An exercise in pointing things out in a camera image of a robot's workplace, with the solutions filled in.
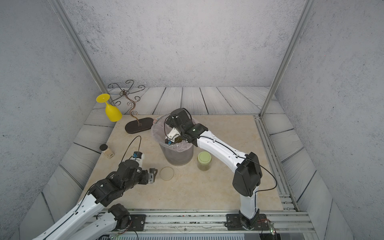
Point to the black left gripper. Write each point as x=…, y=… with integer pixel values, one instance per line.
x=146, y=180

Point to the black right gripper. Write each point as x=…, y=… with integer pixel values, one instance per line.
x=172, y=123

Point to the grey bin with plastic liner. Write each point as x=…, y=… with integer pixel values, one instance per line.
x=177, y=154

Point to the glass jar with green lid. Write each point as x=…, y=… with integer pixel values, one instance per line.
x=204, y=161

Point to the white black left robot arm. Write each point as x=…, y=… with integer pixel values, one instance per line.
x=99, y=196

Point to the dark metal scroll stand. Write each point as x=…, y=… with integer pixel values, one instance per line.
x=137, y=125

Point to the small black-capped spice bottle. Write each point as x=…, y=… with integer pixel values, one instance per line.
x=106, y=151

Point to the yellow plastic goblet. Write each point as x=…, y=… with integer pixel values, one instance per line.
x=112, y=112

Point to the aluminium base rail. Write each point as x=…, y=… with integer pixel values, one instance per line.
x=287, y=224

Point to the left aluminium frame post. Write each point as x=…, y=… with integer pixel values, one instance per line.
x=71, y=32

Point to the aluminium frame post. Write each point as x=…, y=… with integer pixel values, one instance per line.
x=71, y=32
x=305, y=15

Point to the right aluminium frame post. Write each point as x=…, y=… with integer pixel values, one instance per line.
x=305, y=15

